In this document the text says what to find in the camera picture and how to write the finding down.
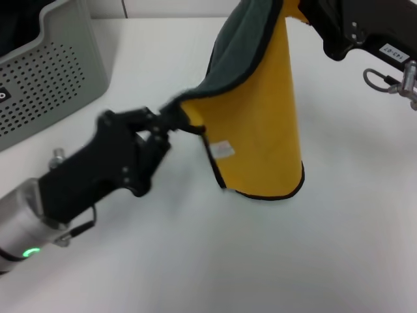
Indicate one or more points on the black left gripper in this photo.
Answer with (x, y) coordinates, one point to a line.
(97, 169)

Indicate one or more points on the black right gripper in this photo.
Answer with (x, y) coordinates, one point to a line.
(358, 19)

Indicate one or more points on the yellow and green towel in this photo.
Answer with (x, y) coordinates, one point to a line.
(260, 130)

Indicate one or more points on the grey perforated storage box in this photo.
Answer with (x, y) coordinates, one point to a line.
(49, 81)

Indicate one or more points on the silver angled connector plug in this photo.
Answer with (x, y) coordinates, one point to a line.
(58, 156)

